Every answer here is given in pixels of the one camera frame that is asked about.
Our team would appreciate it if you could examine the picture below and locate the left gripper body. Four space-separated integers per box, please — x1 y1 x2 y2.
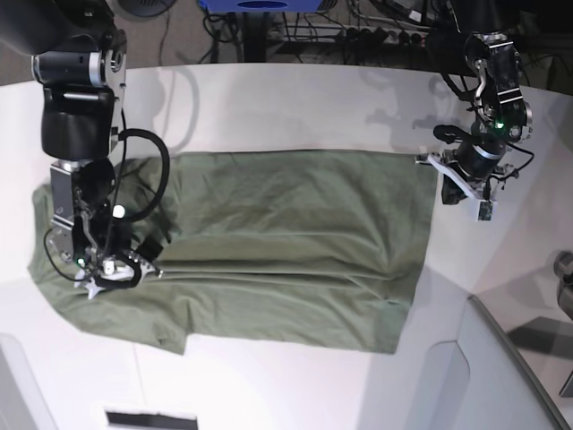
433 125 507 187

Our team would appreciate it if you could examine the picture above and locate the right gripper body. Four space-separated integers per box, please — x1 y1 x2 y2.
101 224 164 278

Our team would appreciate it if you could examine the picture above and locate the green t-shirt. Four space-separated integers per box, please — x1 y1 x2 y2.
28 150 437 354

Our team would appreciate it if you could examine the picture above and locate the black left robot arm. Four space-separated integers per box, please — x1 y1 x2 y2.
426 1 533 205

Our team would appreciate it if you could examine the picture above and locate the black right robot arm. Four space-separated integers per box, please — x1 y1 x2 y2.
1 1 170 289

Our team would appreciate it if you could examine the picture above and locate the metal cylinder fixture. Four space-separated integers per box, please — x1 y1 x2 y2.
553 251 573 319

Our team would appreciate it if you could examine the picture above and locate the black power strip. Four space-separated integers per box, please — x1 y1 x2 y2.
344 26 430 49

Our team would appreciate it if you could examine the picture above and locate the blue box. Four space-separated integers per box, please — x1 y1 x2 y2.
199 0 321 13

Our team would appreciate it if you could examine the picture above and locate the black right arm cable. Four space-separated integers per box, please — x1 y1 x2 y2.
43 128 172 281

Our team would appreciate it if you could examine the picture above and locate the grey metal rail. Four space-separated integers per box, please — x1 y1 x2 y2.
458 297 569 429

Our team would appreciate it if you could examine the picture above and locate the black table leg post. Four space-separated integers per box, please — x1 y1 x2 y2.
241 13 270 63

